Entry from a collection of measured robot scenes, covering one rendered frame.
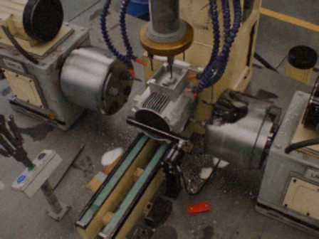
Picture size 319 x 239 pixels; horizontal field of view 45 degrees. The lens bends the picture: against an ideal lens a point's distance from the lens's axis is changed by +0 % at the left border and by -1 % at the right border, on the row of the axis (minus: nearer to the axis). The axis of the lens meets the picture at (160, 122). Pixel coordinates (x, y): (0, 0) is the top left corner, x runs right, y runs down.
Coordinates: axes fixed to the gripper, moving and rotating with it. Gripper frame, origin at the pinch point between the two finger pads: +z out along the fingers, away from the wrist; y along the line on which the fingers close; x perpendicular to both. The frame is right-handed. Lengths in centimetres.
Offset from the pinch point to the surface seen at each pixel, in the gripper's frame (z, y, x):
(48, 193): 16.8, -0.6, 2.6
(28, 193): 7.8, -7.7, -3.5
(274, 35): 107, 250, 33
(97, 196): 26.2, 7.1, -8.8
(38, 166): 4.5, 1.1, -2.8
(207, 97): 24, 57, -31
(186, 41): -4, 49, -41
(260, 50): 74, 170, 5
